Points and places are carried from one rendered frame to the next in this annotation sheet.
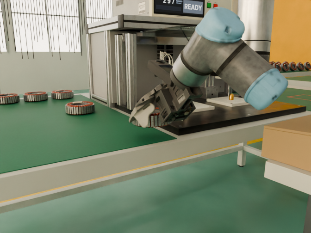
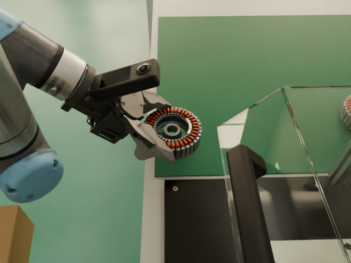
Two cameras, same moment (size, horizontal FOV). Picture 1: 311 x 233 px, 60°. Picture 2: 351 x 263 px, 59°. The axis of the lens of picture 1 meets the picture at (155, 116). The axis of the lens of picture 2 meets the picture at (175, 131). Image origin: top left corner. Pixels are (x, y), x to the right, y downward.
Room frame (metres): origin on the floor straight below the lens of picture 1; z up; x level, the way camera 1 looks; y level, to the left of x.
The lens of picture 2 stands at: (0.92, -0.32, 1.26)
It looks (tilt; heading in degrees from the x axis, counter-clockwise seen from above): 49 degrees down; 120
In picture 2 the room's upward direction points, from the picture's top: straight up
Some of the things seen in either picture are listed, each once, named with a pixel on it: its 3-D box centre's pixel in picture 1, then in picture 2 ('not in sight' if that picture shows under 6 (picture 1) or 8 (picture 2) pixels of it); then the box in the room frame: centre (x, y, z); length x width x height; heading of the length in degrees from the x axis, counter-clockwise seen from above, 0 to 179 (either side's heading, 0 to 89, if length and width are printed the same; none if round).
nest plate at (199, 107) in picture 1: (187, 106); not in sight; (1.04, -0.12, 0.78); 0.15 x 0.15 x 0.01; 31
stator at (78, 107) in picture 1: (80, 107); not in sight; (1.05, 0.30, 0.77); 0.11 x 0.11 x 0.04
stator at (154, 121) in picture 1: (152, 116); (172, 132); (0.72, 0.01, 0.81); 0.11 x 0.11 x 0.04
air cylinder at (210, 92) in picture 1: (208, 92); not in sight; (1.28, -0.26, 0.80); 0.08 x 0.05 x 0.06; 121
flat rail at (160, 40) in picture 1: (196, 41); not in sight; (1.18, -0.18, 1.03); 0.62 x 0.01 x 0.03; 121
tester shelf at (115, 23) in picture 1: (168, 29); not in sight; (1.37, -0.06, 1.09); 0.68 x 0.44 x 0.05; 121
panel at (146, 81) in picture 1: (175, 65); not in sight; (1.32, -0.10, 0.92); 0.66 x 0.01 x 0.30; 121
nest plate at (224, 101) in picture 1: (231, 101); not in sight; (1.16, -0.33, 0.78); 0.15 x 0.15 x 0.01; 31
